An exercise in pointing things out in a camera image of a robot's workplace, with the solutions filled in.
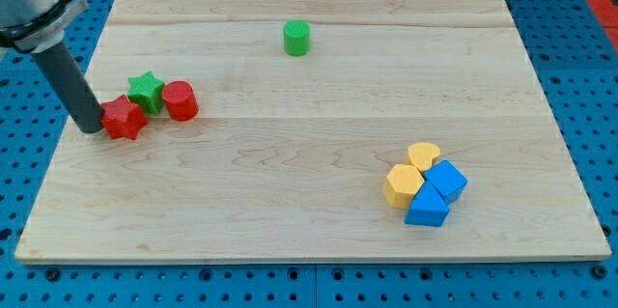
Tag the green star block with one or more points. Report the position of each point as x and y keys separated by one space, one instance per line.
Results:
x=146 y=91

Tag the blue triangle block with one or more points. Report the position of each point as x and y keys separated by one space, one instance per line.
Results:
x=427 y=208

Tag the blue cube block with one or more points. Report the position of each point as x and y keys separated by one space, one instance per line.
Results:
x=447 y=179

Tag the yellow heart block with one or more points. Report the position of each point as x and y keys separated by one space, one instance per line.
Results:
x=423 y=155

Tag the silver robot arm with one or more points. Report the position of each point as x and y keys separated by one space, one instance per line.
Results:
x=33 y=26

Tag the red cylinder block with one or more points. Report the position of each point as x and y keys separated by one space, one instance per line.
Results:
x=180 y=101

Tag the yellow hexagon block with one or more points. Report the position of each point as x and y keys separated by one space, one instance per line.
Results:
x=402 y=183

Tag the green cylinder block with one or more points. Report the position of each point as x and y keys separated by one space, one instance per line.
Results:
x=296 y=37

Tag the red star block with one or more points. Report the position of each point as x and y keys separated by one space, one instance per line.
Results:
x=122 y=118

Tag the light wooden board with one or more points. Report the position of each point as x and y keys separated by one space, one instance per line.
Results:
x=287 y=158

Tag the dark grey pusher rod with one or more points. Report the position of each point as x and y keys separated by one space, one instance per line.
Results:
x=70 y=86

